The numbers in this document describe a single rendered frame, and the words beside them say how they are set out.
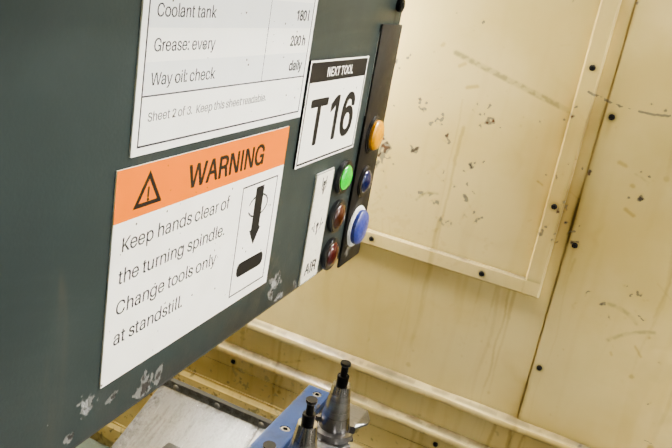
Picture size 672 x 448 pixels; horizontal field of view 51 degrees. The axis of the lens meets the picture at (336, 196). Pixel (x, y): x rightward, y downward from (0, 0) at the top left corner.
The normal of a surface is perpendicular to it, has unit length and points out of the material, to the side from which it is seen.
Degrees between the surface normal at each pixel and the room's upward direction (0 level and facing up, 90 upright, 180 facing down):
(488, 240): 90
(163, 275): 90
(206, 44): 90
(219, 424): 25
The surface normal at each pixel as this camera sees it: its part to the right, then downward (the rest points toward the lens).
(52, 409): 0.90, 0.27
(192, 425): -0.01, -0.77
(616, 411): -0.40, 0.21
